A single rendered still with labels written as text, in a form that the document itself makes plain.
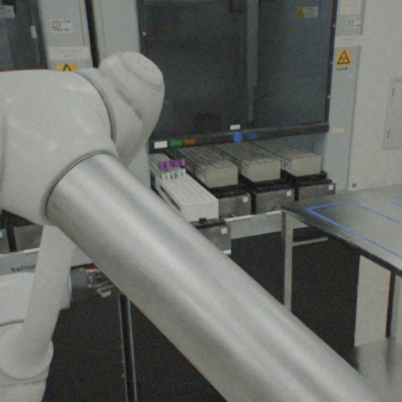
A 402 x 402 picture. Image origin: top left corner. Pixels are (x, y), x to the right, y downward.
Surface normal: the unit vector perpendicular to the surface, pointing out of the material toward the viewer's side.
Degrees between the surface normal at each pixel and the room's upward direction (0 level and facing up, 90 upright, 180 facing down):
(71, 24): 90
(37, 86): 40
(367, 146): 90
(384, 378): 0
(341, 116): 90
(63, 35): 90
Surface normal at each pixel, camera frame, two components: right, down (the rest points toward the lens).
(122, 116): 0.76, 0.08
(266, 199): 0.31, 0.29
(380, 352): -0.04, -0.95
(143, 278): -0.40, 0.00
